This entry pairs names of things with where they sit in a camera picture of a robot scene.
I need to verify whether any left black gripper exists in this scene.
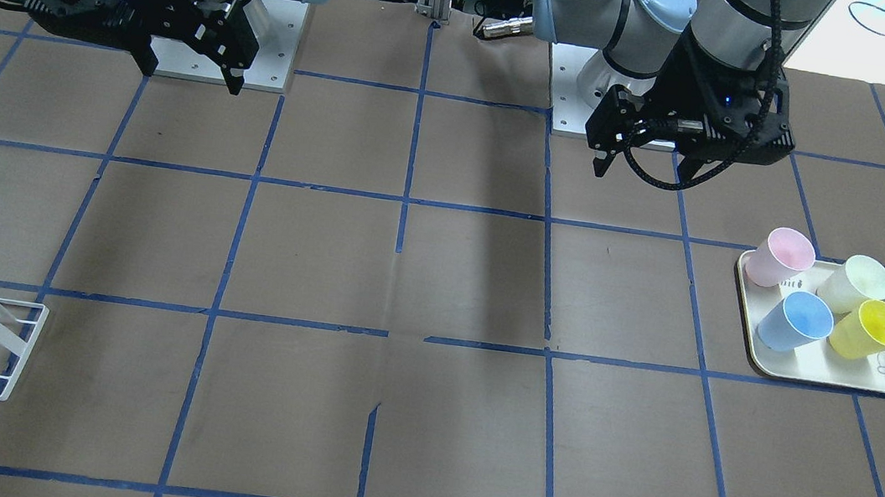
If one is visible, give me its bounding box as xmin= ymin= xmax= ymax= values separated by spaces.
xmin=585 ymin=54 xmax=769 ymax=192

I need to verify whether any yellow cup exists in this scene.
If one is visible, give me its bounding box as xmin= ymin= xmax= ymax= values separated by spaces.
xmin=826 ymin=298 xmax=885 ymax=360

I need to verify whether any pink cup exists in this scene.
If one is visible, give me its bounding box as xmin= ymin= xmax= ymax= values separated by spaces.
xmin=744 ymin=226 xmax=816 ymax=287

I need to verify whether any cream white cup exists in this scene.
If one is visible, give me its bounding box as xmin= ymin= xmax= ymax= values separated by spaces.
xmin=815 ymin=255 xmax=885 ymax=315

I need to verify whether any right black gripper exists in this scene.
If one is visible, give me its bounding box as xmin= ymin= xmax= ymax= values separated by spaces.
xmin=28 ymin=0 xmax=259 ymax=96

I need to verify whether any cream plastic tray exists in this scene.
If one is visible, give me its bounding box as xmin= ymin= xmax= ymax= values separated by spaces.
xmin=735 ymin=250 xmax=885 ymax=394

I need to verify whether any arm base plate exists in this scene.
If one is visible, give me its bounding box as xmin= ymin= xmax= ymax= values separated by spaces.
xmin=152 ymin=0 xmax=311 ymax=94
xmin=549 ymin=43 xmax=655 ymax=140

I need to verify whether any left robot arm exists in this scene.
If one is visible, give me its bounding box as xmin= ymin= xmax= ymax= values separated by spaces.
xmin=533 ymin=0 xmax=835 ymax=192

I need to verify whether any light blue cup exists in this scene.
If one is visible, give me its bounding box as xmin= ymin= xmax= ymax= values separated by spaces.
xmin=757 ymin=290 xmax=835 ymax=352

